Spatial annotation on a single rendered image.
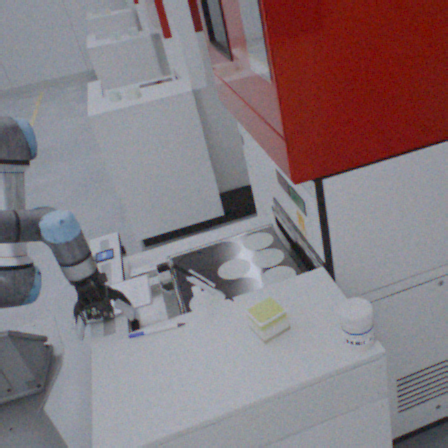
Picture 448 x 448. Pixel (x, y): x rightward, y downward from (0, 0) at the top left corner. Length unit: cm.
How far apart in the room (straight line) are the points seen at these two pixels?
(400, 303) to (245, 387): 65
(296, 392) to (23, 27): 857
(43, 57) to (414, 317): 831
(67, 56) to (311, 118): 826
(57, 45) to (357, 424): 854
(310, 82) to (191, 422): 75
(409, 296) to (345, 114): 63
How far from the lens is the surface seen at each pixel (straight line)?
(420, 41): 124
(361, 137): 123
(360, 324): 105
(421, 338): 171
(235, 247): 161
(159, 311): 148
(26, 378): 149
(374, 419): 125
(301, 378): 107
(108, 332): 136
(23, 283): 160
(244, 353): 115
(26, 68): 936
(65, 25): 921
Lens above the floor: 177
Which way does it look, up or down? 33 degrees down
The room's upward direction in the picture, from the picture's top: 10 degrees counter-clockwise
